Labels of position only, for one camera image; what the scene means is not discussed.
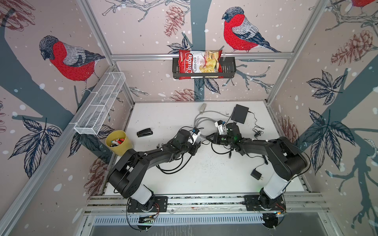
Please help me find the grey ethernet cable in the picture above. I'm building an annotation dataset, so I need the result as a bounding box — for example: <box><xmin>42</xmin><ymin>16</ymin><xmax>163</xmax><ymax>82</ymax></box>
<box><xmin>193</xmin><ymin>110</ymin><xmax>231</xmax><ymax>130</ymax></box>

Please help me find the grey USB adapter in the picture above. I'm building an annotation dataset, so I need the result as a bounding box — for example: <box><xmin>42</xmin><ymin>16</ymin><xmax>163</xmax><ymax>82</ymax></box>
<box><xmin>199</xmin><ymin>103</ymin><xmax>207</xmax><ymax>114</ymax></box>

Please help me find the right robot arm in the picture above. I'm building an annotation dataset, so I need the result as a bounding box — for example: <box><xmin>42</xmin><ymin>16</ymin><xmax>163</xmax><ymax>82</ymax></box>
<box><xmin>206</xmin><ymin>123</ymin><xmax>308</xmax><ymax>210</ymax></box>

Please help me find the yellow cup with markers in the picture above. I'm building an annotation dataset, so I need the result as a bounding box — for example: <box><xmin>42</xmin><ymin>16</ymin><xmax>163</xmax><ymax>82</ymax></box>
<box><xmin>105</xmin><ymin>130</ymin><xmax>133</xmax><ymax>156</ymax></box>

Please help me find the red chips bag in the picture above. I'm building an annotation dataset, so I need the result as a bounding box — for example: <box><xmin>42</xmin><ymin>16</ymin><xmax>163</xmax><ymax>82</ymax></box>
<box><xmin>178</xmin><ymin>50</ymin><xmax>223</xmax><ymax>74</ymax></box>

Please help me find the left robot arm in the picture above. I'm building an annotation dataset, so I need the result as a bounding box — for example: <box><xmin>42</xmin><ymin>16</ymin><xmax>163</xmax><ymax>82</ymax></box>
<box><xmin>107</xmin><ymin>126</ymin><xmax>201</xmax><ymax>211</ymax></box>

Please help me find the black wire wall basket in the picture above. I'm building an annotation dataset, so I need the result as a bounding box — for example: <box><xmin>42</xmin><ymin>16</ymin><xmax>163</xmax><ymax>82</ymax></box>
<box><xmin>172</xmin><ymin>57</ymin><xmax>236</xmax><ymax>80</ymax></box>

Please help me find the black stapler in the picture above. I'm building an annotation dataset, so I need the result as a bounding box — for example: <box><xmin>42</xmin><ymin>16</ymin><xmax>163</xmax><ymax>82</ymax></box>
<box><xmin>137</xmin><ymin>128</ymin><xmax>153</xmax><ymax>138</ymax></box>

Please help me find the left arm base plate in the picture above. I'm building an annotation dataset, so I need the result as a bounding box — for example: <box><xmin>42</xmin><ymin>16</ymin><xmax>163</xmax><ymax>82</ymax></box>
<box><xmin>127</xmin><ymin>195</ymin><xmax>168</xmax><ymax>213</ymax></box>

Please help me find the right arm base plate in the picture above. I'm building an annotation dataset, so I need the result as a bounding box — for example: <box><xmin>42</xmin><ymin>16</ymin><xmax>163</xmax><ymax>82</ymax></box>
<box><xmin>243</xmin><ymin>194</ymin><xmax>286</xmax><ymax>212</ymax></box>

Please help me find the black short cable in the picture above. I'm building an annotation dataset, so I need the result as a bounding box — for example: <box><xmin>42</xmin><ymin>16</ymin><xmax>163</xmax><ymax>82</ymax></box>
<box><xmin>210</xmin><ymin>141</ymin><xmax>234</xmax><ymax>159</ymax></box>

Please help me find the right black power adapter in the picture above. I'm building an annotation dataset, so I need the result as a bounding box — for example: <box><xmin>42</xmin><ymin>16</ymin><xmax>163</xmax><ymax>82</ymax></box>
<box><xmin>251</xmin><ymin>164</ymin><xmax>264</xmax><ymax>181</ymax></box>

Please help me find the white mesh wall shelf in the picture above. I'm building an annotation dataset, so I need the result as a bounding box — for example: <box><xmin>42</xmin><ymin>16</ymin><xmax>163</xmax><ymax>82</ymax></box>
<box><xmin>74</xmin><ymin>72</ymin><xmax>126</xmax><ymax>135</ymax></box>

